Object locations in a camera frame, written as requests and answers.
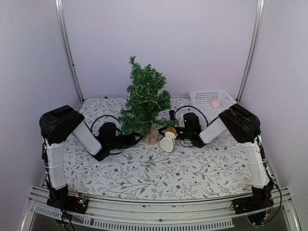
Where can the white plastic basket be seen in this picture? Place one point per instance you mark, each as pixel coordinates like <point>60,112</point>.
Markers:
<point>202,99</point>

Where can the right aluminium frame post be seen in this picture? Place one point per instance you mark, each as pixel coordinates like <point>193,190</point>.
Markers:
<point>252,49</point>

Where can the orange brown ornament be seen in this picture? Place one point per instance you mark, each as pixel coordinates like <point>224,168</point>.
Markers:
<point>172,130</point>

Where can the aluminium frame post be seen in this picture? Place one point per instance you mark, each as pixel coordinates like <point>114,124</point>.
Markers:
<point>252,49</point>
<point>65,39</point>

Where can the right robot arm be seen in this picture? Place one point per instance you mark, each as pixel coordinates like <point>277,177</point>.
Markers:
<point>244,127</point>

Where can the small green christmas tree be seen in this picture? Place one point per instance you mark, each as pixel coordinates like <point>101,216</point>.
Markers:
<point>147,99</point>

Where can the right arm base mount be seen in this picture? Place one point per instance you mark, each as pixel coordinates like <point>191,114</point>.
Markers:
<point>251,204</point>

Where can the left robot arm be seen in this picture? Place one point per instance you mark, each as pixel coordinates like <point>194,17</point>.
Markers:
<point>79,161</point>

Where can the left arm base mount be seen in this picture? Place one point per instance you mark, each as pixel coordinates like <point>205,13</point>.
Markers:
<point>68,203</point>

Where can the left aluminium frame post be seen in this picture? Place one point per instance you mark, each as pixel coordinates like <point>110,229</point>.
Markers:
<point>65,39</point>

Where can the front aluminium rail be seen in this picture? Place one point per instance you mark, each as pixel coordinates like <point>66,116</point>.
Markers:
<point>119,214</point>

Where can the pink pompom ornament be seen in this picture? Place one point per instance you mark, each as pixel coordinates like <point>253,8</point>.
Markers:
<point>215,104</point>

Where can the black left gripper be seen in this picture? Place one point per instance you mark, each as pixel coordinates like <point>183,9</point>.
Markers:
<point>132,140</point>

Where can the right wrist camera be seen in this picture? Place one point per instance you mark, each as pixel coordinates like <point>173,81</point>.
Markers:
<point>172,115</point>

